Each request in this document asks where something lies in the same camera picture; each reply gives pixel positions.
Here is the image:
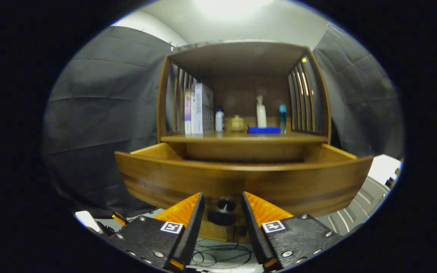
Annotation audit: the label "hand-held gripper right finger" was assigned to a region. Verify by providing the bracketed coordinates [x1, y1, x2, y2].
[241, 191, 342, 271]

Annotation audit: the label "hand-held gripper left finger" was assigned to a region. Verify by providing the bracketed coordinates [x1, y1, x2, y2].
[115, 191, 205, 271]

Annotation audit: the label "black drawer knob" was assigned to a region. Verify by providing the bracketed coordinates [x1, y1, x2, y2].
[207, 197, 238, 227]

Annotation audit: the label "brown wooden drawer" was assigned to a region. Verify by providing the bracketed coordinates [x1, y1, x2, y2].
[114, 142, 374, 220]

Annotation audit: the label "wooden countertop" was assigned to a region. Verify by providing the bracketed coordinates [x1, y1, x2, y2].
[160, 129, 329, 144]

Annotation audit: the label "white drawer cabinet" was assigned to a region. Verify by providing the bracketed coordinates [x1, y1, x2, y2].
[315, 154, 404, 235]

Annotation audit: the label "brown wooden cabinet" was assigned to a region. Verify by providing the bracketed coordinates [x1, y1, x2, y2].
[114, 40, 374, 243]

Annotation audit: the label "blue folded cloth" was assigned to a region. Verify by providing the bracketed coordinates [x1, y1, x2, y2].
[247, 126, 282, 134]

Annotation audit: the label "yellow lidded teacup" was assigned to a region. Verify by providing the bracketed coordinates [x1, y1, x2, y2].
[230, 115, 245, 132]

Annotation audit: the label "white plastic object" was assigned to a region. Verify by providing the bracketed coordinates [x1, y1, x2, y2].
[74, 210, 103, 232]

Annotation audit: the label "white bottle blue cap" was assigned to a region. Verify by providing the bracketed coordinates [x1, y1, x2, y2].
[215, 106, 225, 132]

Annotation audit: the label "white pump bottle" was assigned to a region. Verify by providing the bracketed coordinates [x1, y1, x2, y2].
[256, 95, 267, 128]

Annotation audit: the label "thin purple book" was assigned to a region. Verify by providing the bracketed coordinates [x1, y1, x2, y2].
[184, 88, 192, 135]

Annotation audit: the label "white patterned thick book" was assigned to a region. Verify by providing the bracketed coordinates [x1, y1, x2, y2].
[191, 83, 215, 135]

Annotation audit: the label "black backdrop cloth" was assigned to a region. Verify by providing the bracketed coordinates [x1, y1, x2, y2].
[42, 25, 406, 218]

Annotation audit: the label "black floor cables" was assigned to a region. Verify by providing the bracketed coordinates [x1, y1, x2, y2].
[190, 237, 258, 271]

